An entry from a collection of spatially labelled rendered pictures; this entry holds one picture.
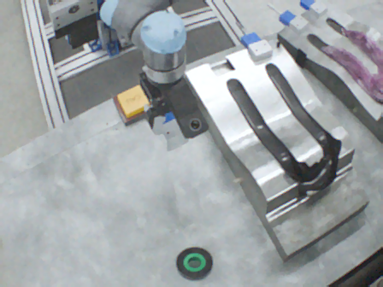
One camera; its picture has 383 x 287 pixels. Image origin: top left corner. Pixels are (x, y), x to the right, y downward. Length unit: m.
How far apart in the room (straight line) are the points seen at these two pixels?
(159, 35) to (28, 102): 1.59
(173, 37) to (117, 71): 1.28
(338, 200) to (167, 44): 0.59
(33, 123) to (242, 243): 1.34
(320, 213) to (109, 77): 1.17
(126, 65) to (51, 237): 1.05
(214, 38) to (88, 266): 1.25
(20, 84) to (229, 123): 1.41
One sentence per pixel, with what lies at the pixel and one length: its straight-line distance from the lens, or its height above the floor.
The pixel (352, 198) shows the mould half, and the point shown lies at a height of 0.86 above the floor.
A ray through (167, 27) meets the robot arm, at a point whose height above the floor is 1.30.
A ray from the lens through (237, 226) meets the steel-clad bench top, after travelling 1.46.
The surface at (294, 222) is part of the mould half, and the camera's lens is 1.42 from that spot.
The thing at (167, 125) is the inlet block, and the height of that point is 0.96.
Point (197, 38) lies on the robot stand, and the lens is 2.42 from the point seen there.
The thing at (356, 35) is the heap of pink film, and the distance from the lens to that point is 1.67.
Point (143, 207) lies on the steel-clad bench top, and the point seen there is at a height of 0.80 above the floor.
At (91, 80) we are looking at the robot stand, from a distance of 2.35.
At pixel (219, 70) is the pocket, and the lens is 1.56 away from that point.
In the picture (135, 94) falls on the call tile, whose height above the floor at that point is 0.84.
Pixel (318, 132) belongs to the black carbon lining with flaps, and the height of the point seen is 0.92.
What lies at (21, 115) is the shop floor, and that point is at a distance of 2.60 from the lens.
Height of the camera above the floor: 2.18
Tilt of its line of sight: 64 degrees down
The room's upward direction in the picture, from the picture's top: straight up
